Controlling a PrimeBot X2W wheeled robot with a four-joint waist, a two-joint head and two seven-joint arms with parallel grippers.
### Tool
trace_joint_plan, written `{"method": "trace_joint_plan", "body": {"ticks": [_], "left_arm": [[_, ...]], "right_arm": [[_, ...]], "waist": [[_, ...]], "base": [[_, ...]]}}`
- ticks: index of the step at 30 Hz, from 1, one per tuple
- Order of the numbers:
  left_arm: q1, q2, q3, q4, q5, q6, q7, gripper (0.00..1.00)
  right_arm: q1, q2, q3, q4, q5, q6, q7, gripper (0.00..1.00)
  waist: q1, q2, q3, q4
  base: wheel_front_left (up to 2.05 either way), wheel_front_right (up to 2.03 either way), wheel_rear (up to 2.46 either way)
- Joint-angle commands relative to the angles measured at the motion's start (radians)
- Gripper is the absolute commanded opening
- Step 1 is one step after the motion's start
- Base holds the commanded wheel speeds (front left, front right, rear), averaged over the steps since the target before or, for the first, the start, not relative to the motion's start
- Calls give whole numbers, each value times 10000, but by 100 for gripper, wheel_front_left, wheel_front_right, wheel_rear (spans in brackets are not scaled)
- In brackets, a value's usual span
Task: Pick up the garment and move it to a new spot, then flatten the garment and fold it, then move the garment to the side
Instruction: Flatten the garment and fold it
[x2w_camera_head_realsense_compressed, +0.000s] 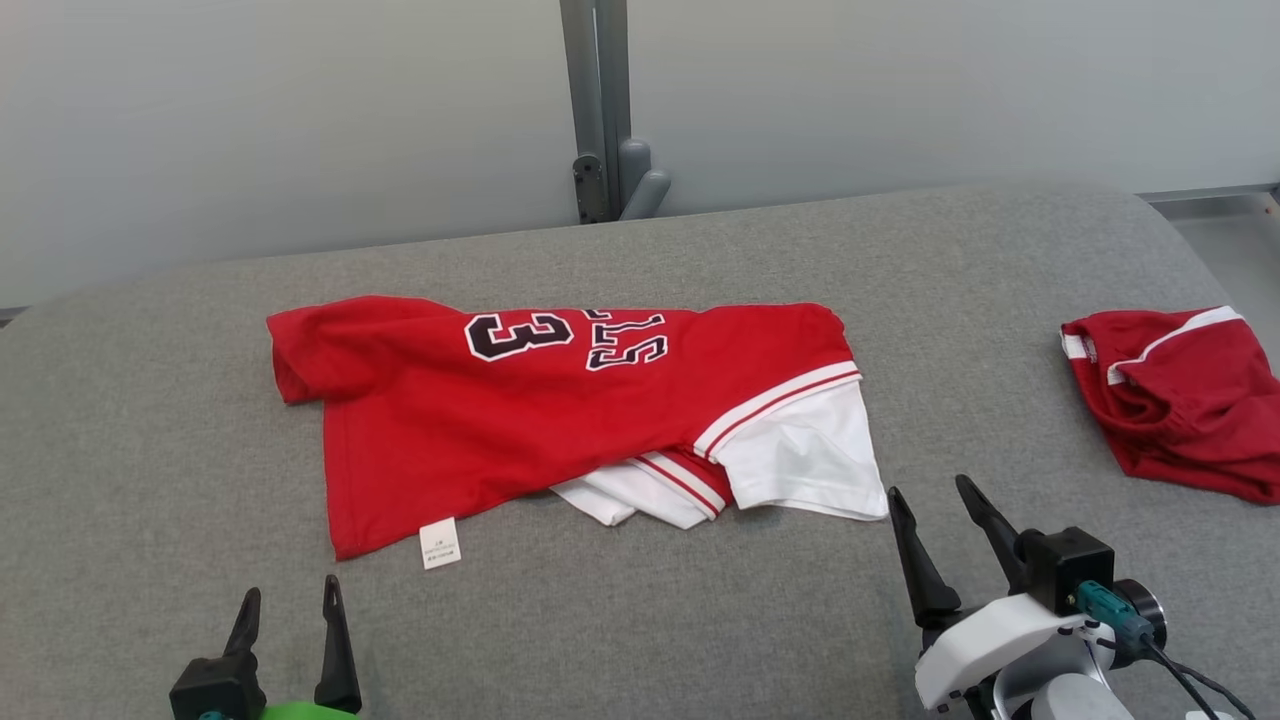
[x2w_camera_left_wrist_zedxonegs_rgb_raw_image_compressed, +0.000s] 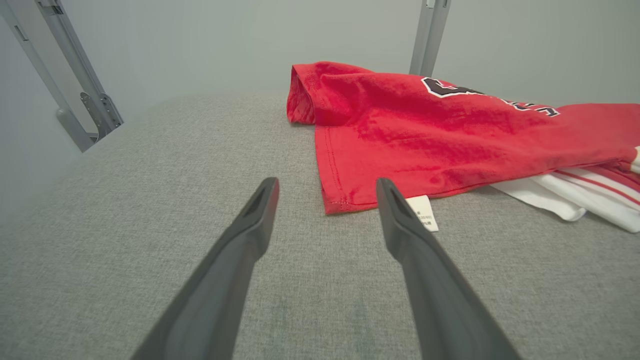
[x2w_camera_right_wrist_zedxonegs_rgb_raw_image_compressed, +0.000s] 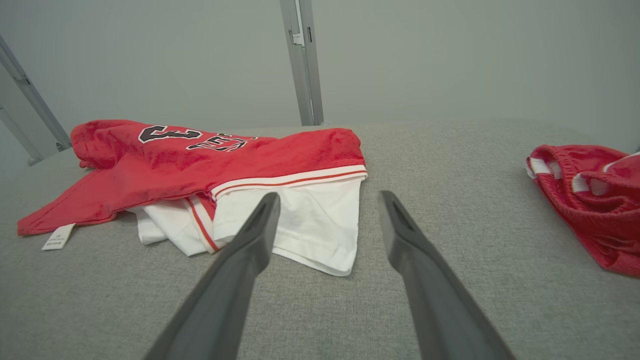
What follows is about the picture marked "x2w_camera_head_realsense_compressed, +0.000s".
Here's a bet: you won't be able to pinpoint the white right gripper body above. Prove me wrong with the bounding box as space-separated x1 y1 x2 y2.
913 578 1168 713

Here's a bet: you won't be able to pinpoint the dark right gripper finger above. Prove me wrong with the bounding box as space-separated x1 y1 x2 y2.
955 474 1031 596
887 486 963 629

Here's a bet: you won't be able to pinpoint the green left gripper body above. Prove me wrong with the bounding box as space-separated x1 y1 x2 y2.
255 700 361 720

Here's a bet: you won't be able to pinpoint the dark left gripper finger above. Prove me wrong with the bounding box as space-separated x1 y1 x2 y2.
222 588 263 661
314 575 363 713

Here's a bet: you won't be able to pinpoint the red shorts with white stripe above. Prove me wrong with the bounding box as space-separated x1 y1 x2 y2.
1060 305 1280 506

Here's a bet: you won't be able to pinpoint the red jersey with white sleeves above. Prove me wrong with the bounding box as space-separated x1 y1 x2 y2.
265 295 891 571

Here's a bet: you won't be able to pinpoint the grey fabric sofa seat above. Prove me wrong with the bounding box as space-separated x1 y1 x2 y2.
0 180 1280 720

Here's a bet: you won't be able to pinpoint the grey tube foot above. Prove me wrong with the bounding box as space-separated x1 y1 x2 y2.
618 138 673 221

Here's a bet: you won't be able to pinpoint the black cable with teal connector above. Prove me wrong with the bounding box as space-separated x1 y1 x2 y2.
1075 580 1261 720

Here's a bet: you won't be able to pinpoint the grey metal partition post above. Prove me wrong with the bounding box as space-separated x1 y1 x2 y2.
560 0 633 223

